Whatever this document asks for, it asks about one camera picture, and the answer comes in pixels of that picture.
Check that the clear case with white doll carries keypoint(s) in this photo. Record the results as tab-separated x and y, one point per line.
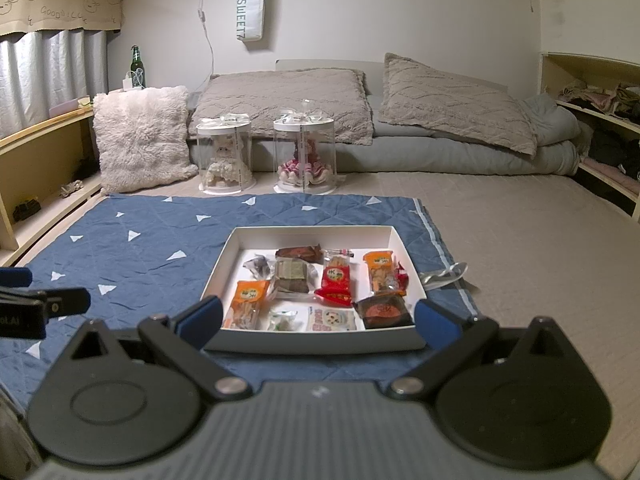
225	160

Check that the white snack packet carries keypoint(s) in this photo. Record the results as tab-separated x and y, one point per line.
330	320

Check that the white ribbon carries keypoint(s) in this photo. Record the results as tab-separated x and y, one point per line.
440	275

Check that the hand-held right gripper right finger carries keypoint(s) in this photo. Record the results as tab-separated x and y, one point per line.
435	325

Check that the long wooden shelf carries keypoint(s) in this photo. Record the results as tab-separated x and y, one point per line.
30	160

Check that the beige printed valance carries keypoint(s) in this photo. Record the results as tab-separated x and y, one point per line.
60	5

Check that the clear-wrapped brown square cake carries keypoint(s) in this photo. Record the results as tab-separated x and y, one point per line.
291	277

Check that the small dark object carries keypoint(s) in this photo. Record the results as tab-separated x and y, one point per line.
26	210

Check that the small dark candy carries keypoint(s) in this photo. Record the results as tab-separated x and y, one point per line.
257	266

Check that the green glass bottle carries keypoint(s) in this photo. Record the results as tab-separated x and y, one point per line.
135	62

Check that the white fluffy pillow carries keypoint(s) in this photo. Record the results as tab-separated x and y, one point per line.
142	140

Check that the orange biscuit packet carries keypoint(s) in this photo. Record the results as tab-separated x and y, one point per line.
247	300
381	267

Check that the clear case with red doll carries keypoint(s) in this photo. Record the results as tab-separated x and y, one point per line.
305	160

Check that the white hanging bag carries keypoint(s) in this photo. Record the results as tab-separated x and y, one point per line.
248	10

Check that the small white charger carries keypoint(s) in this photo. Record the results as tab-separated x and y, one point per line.
131	81

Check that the flat grey textured pillow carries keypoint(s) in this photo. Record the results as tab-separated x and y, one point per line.
280	100

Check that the white cardboard box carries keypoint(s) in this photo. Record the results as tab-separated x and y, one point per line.
310	341

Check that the leaning grey textured pillow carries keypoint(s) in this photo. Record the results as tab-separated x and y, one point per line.
450	105

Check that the grey curtain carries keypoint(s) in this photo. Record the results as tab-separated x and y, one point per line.
50	75

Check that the red biscuit packet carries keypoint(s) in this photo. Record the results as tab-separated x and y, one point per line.
336	285

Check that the brown snack packet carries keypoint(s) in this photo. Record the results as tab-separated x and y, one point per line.
300	252

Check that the small green candy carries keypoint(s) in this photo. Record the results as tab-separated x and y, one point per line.
282	321

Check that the blue quilted mat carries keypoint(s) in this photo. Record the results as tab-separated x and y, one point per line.
140	260

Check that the black cake packet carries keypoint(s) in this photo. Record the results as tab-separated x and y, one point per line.
384	311

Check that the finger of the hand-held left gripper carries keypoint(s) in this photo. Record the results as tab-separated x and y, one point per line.
65	302
15	276

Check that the wooden shelf with clothes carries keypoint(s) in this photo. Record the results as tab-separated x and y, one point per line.
600	125

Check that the folded grey duvet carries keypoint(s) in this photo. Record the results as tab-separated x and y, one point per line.
450	160

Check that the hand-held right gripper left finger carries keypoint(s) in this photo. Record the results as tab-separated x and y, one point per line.
200	320

